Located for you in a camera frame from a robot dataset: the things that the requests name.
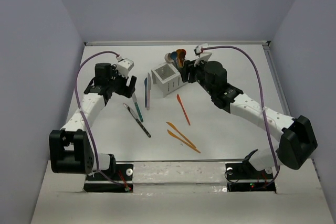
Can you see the blue plastic spoon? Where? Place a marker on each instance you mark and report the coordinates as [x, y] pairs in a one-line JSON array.
[[176, 61]]

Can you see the white two-compartment utensil caddy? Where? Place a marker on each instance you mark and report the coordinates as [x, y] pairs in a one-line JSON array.
[[167, 78]]

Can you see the orange-red plastic spoon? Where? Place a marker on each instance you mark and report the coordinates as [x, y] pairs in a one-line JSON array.
[[182, 55]]

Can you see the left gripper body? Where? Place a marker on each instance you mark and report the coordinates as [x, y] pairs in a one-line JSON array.
[[118, 84]]

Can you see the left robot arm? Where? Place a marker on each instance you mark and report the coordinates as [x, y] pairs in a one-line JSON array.
[[71, 151]]

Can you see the yellow plastic knife upper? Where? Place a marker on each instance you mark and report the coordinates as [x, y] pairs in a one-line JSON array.
[[178, 133]]

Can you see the metal knife teal handle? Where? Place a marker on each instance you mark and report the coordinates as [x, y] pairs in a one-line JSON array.
[[135, 101]]

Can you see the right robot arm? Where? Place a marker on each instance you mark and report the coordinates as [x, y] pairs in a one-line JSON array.
[[295, 136]]

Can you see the beige long spoon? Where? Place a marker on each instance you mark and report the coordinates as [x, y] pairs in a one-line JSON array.
[[168, 58]]

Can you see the pink plastic knife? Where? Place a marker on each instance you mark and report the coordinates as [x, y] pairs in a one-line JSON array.
[[148, 89]]

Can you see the orange-red plastic knife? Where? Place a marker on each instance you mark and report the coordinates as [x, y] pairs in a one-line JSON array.
[[183, 109]]

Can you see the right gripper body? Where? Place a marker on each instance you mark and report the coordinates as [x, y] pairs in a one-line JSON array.
[[197, 72]]

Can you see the metal knife black handle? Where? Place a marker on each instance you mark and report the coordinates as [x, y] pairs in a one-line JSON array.
[[134, 115]]

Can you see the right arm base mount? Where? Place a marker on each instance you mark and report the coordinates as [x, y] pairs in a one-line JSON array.
[[239, 180]]

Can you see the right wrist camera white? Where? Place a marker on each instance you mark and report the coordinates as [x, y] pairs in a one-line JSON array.
[[201, 53]]

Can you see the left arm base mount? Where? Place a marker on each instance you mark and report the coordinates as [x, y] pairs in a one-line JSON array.
[[119, 182]]

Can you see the blue plastic knife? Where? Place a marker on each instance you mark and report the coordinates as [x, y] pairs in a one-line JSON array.
[[145, 91]]

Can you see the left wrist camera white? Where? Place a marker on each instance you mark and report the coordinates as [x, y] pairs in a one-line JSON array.
[[124, 66]]

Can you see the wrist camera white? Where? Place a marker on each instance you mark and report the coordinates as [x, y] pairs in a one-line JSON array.
[[201, 53], [124, 66]]

